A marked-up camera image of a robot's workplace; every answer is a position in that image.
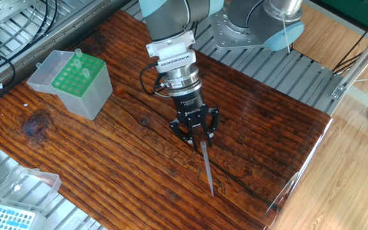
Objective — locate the clear pipette tip in holder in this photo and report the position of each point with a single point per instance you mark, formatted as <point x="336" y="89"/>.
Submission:
<point x="85" y="73"/>
<point x="78" y="53"/>
<point x="77" y="64"/>

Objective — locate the clear large pipette tip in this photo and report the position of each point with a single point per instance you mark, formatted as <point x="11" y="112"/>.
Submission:
<point x="206" y="166"/>

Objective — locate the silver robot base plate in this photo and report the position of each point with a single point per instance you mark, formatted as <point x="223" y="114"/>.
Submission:
<point x="232" y="36"/>

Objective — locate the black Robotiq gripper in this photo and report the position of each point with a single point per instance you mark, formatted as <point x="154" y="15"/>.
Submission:
<point x="188" y="105"/>

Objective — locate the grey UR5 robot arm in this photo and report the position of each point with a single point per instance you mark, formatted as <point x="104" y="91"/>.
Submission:
<point x="171" y="19"/>

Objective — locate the small pipette tip box, clear lid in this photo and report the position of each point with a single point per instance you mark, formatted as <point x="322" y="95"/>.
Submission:
<point x="5" y="220"/>

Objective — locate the silver perforated metal plate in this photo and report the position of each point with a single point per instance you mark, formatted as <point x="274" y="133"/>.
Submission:
<point x="5" y="8"/>

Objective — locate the aluminium frame post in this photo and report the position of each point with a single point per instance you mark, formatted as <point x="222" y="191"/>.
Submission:
<point x="363" y="59"/>

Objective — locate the green-topped large tip holder box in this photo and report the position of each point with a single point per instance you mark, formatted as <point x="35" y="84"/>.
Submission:
<point x="85" y="99"/>

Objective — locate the brown wooden board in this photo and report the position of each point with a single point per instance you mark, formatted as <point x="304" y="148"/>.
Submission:
<point x="123" y="198"/>

